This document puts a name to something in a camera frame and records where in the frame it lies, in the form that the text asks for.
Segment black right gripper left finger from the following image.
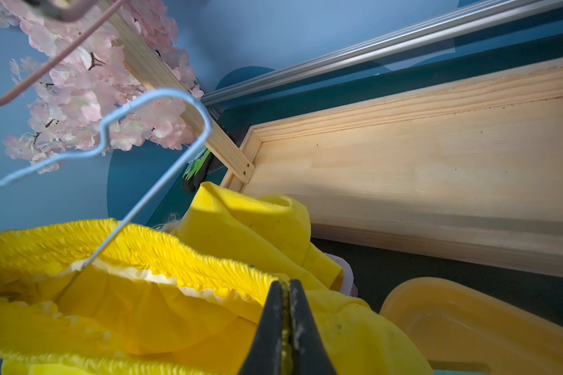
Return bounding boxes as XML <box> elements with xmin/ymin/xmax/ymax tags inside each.
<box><xmin>239</xmin><ymin>281</ymin><xmax>286</xmax><ymax>375</ymax></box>

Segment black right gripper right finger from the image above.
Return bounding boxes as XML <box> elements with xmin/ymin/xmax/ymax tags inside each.
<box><xmin>289</xmin><ymin>280</ymin><xmax>337</xmax><ymax>375</ymax></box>

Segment yellow shorts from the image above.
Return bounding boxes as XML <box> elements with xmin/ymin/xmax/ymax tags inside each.
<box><xmin>0</xmin><ymin>183</ymin><xmax>432</xmax><ymax>374</ymax></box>

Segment light blue wire hanger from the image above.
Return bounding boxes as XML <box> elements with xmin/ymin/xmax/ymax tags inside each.
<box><xmin>0</xmin><ymin>87</ymin><xmax>214</xmax><ymax>270</ymax></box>

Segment pink plastic basket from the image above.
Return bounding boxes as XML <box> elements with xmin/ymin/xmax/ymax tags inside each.
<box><xmin>326</xmin><ymin>253</ymin><xmax>358</xmax><ymax>298</ymax></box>

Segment yellow plastic tray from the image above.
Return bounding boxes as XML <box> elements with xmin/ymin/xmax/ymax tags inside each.
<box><xmin>380</xmin><ymin>277</ymin><xmax>563</xmax><ymax>374</ymax></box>

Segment green plant decoration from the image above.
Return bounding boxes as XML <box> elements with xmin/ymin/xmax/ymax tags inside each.
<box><xmin>182</xmin><ymin>148</ymin><xmax>214</xmax><ymax>194</ymax></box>

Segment wooden clothes rack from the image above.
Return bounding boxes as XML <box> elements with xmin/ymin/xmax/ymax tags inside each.
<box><xmin>95</xmin><ymin>0</ymin><xmax>563</xmax><ymax>281</ymax></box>

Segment pink cherry blossom tree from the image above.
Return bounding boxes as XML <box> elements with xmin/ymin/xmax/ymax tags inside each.
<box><xmin>0</xmin><ymin>1</ymin><xmax>203</xmax><ymax>164</ymax></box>

